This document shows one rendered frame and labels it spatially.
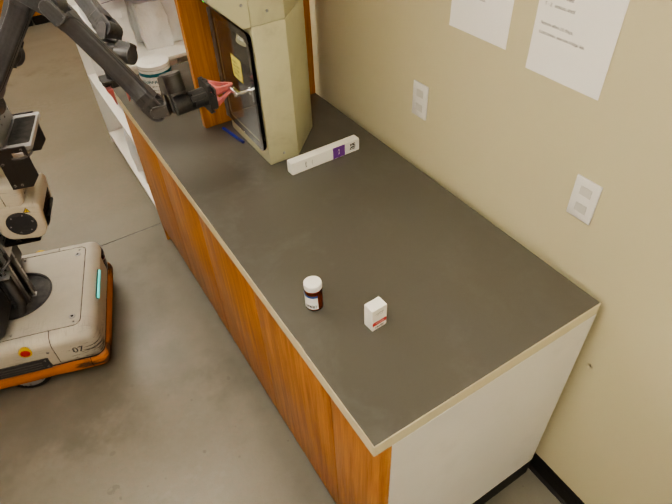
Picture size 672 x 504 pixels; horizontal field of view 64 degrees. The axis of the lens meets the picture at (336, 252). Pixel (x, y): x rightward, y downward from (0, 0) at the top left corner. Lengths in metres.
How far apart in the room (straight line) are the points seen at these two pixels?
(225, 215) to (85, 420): 1.20
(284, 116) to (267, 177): 0.21
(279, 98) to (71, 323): 1.32
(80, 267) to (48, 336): 0.39
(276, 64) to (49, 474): 1.74
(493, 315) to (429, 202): 0.47
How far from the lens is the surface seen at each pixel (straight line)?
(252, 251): 1.57
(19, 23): 1.85
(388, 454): 1.25
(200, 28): 2.05
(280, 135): 1.87
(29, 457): 2.56
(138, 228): 3.33
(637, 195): 1.37
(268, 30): 1.72
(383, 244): 1.56
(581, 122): 1.39
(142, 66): 2.40
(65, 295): 2.65
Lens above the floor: 1.99
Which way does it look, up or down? 43 degrees down
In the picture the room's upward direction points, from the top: 3 degrees counter-clockwise
